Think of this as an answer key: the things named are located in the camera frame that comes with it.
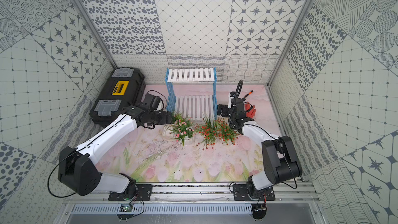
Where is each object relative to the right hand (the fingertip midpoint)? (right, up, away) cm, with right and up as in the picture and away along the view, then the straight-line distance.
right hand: (225, 107), depth 92 cm
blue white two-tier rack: (-22, +11, +24) cm, 35 cm away
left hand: (-31, -6, -10) cm, 33 cm away
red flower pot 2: (-2, -12, -12) cm, 17 cm away
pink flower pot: (-24, -11, -14) cm, 30 cm away
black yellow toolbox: (-63, +13, +3) cm, 64 cm away
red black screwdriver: (+22, +10, +22) cm, 32 cm away
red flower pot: (-10, -11, -16) cm, 22 cm away
